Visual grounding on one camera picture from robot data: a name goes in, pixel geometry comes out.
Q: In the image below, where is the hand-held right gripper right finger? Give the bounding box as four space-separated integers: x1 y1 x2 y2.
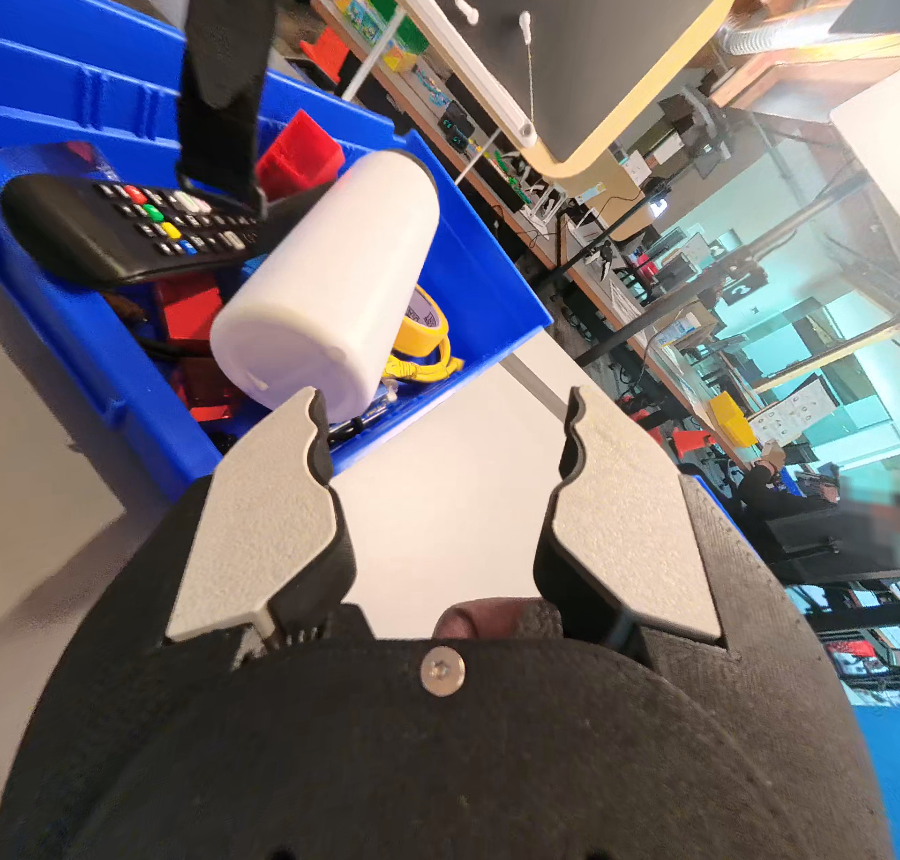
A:
533 385 725 657

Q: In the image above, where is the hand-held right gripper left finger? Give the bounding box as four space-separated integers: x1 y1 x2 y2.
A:
166 386 357 650

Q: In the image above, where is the blue plastic bin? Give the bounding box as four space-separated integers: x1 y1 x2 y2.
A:
0 0 554 504

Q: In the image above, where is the black fabric strap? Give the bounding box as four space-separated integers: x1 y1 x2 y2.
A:
174 0 285 219

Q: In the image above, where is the yellow plastic bin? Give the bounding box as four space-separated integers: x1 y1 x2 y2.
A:
709 391 759 450

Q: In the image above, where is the yellow tape roll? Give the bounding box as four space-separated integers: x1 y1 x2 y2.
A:
390 285 452 358

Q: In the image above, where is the white plastic bottle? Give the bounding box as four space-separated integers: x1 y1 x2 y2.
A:
210 150 442 414

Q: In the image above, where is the black remote control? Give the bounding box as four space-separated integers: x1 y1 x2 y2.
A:
0 173 282 287

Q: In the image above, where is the red hollow plastic block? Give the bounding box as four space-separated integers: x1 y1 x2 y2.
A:
255 109 347 203

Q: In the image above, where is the white panel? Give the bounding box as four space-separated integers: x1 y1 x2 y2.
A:
830 68 900 242

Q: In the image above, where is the red plastic stand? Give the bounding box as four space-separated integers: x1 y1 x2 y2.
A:
301 26 350 89

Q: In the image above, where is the white bar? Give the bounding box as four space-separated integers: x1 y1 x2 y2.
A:
371 0 541 149

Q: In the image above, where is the colourful toy box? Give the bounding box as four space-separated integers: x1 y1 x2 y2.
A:
334 0 385 32

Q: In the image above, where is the green box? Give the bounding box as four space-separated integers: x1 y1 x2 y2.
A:
367 0 431 53

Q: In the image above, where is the black cable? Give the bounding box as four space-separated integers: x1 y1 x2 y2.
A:
327 396 396 446

